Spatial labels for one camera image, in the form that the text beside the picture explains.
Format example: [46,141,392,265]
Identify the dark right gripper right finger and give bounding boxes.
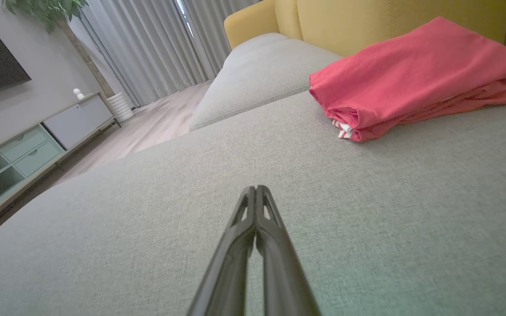
[255,185,322,316]

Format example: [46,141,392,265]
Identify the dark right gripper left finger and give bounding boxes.
[187,187,257,316]

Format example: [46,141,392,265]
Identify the red basketball shorts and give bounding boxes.
[349,75,506,143]

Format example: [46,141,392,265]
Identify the red white basketball jersey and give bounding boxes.
[309,17,506,140]

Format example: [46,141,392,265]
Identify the large grey sofa seat cushion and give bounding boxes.
[0,72,506,316]

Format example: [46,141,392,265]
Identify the white ribbed plant pot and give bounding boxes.
[106,91,135,124]

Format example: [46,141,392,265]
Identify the white cabinet door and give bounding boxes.
[42,94,114,151]

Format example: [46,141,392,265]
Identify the pale green cabinet drawer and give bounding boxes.
[14,140,65,177]
[0,126,48,163]

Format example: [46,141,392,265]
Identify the grey pleated curtain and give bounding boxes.
[182,0,263,77]
[68,0,218,108]

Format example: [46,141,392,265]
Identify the yellow sofa armrest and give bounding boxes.
[224,0,280,50]

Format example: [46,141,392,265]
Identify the yellow sofa backrest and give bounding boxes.
[274,0,506,60]

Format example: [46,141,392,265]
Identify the green indoor tree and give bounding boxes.
[2,0,116,99]

